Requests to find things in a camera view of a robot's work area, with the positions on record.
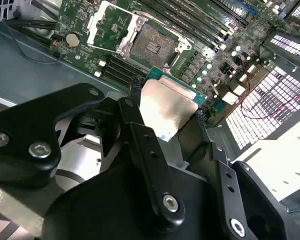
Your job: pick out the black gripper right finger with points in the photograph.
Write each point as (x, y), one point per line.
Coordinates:
(240, 200)

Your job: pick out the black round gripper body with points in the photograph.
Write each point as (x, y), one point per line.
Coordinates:
(102, 205)

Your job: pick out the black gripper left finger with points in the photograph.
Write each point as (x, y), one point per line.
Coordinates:
(27, 120)

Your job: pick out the metal socket cover frame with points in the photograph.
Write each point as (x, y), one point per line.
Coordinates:
(93, 35)

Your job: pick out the silver topped CPU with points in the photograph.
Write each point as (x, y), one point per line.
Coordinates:
(165, 107)

